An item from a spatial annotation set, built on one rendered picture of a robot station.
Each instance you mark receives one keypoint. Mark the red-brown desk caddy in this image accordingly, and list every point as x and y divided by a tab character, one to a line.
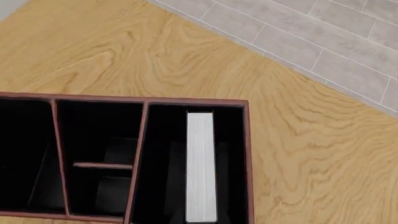
99	165

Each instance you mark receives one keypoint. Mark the book with white page edges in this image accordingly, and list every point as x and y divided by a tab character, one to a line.
201	168

